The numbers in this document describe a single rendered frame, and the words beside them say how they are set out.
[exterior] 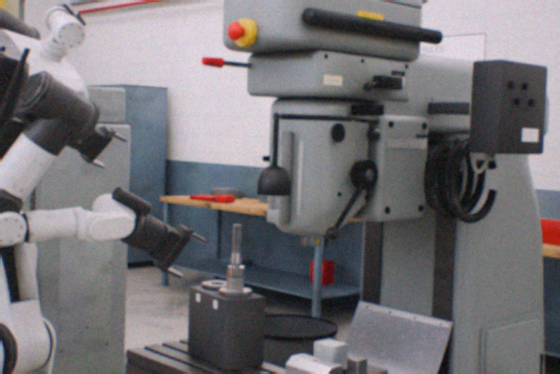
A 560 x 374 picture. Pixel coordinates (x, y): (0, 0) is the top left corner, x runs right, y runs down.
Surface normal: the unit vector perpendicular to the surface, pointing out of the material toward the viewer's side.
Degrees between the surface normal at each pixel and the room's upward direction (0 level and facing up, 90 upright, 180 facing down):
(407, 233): 90
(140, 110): 90
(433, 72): 90
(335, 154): 90
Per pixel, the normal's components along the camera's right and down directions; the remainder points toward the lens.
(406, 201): 0.69, 0.06
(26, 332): 0.81, -0.37
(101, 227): 0.49, 0.38
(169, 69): -0.73, 0.01
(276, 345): -0.25, 0.11
